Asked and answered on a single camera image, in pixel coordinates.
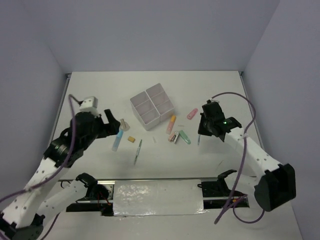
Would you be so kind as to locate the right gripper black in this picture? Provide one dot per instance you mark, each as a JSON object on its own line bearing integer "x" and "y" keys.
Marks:
{"x": 201, "y": 129}

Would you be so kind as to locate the light blue pen case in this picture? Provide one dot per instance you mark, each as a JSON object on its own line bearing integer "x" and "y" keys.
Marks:
{"x": 117, "y": 140}

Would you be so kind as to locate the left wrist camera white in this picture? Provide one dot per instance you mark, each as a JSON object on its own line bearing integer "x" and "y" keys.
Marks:
{"x": 90, "y": 105}

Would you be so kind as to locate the tan eraser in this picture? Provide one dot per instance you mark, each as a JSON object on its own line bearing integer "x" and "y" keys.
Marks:
{"x": 131, "y": 139}

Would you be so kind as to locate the green gel pen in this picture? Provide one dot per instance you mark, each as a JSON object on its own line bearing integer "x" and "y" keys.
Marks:
{"x": 138, "y": 152}

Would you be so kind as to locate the right white divided container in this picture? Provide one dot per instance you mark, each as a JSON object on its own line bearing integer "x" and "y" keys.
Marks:
{"x": 161, "y": 101}

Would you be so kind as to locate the left white divided container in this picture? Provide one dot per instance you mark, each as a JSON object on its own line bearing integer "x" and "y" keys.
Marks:
{"x": 145, "y": 111}

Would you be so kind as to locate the pink mini stapler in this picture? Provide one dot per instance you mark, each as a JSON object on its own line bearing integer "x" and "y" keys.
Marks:
{"x": 173, "y": 137}

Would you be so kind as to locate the silver foil sheet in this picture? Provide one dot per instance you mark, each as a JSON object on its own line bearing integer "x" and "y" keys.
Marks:
{"x": 157, "y": 198}

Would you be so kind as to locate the pink orange highlighter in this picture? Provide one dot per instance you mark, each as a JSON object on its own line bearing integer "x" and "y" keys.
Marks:
{"x": 171, "y": 124}

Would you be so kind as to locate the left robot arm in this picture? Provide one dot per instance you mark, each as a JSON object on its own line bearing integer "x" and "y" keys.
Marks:
{"x": 31, "y": 209}

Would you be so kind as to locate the pink eraser case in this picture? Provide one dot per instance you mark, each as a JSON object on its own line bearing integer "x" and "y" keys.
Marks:
{"x": 192, "y": 114}

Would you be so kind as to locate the blue highlighter pen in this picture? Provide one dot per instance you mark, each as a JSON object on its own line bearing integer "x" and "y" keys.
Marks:
{"x": 198, "y": 140}

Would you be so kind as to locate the white divided container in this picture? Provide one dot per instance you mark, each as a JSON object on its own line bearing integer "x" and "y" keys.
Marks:
{"x": 161, "y": 101}
{"x": 145, "y": 111}

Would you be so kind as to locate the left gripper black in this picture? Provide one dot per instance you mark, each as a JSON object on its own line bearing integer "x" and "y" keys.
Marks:
{"x": 107, "y": 129}

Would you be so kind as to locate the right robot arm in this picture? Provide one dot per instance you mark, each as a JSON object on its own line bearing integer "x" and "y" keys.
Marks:
{"x": 276, "y": 182}

